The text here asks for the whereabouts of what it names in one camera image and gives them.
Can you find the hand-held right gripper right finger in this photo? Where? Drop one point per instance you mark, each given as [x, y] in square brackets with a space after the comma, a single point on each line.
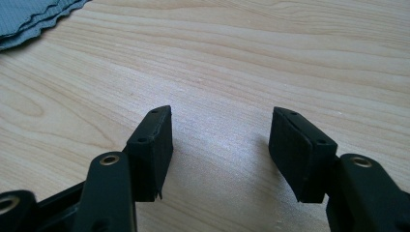
[299, 158]

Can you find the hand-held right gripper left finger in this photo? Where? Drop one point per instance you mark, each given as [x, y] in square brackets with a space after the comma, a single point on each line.
[151, 154]

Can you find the grey cloth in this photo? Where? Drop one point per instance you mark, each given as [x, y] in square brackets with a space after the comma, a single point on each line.
[29, 16]

